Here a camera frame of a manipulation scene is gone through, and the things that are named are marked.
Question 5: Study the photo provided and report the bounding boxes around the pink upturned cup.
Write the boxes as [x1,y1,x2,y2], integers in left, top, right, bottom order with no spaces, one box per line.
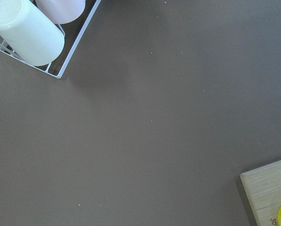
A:
[35,0,86,24]

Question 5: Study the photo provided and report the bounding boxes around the white upturned cup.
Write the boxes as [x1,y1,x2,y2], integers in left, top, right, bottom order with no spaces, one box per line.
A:
[0,0,64,66]

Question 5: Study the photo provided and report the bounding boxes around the wooden cutting board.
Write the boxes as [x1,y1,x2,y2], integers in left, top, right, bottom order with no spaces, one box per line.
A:
[240,160,281,226]

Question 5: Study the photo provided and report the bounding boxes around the white wire cup rack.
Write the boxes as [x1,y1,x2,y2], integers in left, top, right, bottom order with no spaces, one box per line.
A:
[0,0,100,79]

